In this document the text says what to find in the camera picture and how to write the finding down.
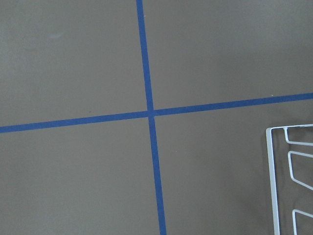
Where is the white wire cup holder rack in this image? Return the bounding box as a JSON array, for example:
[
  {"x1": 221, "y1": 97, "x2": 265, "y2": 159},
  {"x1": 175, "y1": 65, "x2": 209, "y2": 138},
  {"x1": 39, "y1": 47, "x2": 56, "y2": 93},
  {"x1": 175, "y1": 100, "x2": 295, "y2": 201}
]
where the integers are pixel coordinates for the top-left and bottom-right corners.
[{"x1": 266, "y1": 124, "x2": 313, "y2": 235}]

